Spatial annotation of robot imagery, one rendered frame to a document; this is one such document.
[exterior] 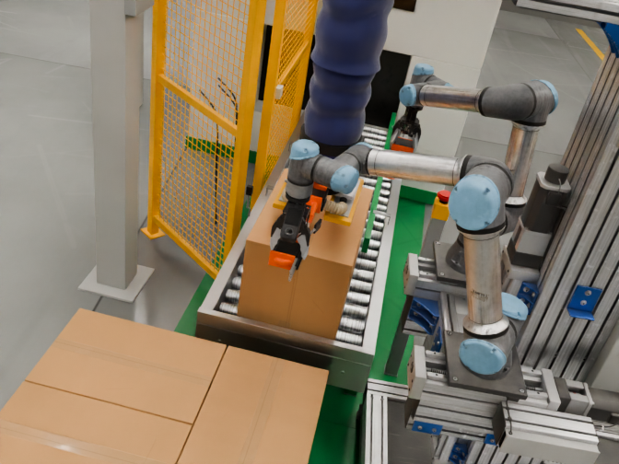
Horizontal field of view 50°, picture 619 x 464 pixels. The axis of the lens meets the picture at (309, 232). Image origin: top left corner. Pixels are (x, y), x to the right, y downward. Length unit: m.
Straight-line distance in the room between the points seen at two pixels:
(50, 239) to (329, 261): 2.08
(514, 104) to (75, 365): 1.71
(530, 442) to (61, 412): 1.45
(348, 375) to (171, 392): 0.69
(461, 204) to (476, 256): 0.15
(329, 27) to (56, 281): 2.18
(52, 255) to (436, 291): 2.28
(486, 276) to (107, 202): 2.15
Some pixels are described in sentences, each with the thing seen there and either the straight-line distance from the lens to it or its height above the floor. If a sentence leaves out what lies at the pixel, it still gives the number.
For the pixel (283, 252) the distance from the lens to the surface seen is 1.93.
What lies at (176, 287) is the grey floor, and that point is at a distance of 3.70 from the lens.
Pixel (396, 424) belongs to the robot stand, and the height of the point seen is 0.21.
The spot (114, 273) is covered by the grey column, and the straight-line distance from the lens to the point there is 3.61.
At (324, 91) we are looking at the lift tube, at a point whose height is 1.51.
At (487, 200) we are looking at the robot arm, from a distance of 1.56.
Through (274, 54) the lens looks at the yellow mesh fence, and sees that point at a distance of 3.39.
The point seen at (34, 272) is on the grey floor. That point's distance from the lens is 3.83.
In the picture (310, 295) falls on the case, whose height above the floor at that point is 0.77.
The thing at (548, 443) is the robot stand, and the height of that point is 0.95.
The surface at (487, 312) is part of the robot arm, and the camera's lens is 1.73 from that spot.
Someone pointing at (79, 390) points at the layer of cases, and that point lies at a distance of 2.44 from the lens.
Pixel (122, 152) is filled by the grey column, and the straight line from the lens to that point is 3.20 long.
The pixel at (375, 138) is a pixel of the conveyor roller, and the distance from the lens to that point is 4.40.
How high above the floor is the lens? 2.34
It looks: 33 degrees down
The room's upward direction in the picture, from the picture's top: 11 degrees clockwise
